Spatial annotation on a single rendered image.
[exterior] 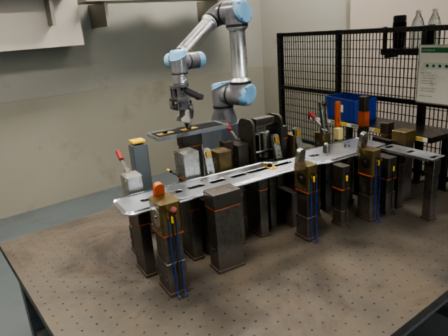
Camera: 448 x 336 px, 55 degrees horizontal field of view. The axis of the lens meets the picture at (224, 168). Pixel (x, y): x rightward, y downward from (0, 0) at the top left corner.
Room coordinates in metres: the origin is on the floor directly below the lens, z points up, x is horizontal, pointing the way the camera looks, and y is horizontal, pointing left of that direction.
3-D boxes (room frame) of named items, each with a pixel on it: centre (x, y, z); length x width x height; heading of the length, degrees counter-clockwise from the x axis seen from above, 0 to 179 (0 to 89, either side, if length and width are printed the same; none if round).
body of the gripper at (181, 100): (2.03, 0.18, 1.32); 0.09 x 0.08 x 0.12; 128
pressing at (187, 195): (1.84, -0.19, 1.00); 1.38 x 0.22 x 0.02; 119
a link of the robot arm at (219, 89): (2.44, -0.03, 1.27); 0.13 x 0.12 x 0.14; 48
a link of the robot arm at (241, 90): (2.35, -0.12, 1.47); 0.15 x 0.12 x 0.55; 48
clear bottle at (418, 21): (2.48, -1.13, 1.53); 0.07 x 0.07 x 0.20
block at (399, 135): (2.10, -0.92, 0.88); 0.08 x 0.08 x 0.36; 29
